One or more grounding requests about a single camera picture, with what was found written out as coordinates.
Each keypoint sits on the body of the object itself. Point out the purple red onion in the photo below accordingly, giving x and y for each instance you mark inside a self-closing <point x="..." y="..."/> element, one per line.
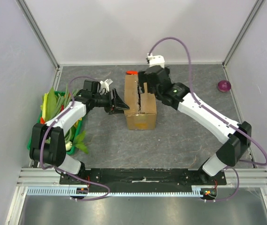
<point x="224" y="86"/>

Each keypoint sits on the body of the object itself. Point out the green leaf beside tray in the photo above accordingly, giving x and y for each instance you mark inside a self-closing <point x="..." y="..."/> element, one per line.
<point x="78" y="142"/>

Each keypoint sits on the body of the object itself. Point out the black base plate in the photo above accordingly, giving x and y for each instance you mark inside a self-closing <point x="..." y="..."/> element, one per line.
<point x="191" y="177"/>

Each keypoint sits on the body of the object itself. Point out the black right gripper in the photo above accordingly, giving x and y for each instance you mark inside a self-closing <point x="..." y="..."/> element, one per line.
<point x="146" y="79"/>

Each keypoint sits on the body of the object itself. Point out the green beans bunch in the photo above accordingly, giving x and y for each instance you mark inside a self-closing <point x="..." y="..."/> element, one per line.
<point x="62" y="100"/>

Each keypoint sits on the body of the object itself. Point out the orange toy carrot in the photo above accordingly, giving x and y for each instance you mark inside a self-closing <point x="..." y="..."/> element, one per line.
<point x="132" y="73"/>

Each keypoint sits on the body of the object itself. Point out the green leafy vegetable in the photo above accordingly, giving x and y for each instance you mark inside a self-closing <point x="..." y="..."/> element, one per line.
<point x="48" y="105"/>

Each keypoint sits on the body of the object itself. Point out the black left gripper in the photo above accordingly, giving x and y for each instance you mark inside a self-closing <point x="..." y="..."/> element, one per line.
<point x="116" y="105"/>

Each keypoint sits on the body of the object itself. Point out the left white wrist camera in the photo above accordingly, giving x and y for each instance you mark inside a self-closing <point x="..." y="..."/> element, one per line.
<point x="104" y="86"/>

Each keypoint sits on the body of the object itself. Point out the white radish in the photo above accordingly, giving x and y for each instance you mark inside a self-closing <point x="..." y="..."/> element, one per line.
<point x="68" y="145"/>

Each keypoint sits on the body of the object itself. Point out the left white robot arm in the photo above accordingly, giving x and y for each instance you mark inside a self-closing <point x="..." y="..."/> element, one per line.
<point x="48" y="140"/>

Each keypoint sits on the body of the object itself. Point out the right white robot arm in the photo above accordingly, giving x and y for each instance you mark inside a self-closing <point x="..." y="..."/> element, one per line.
<point x="233" y="136"/>

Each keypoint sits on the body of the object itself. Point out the brown cardboard express box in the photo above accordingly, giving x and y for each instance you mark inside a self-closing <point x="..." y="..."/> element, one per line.
<point x="142" y="111"/>

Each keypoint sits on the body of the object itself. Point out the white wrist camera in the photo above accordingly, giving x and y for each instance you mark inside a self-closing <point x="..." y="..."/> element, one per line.
<point x="155" y="60"/>
<point x="104" y="86"/>

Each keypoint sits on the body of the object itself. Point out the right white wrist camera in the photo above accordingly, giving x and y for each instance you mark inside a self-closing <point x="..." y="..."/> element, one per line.
<point x="155" y="60"/>

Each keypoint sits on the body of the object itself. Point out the red chili pepper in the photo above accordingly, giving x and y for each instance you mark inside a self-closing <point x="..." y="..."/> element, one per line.
<point x="42" y="121"/>

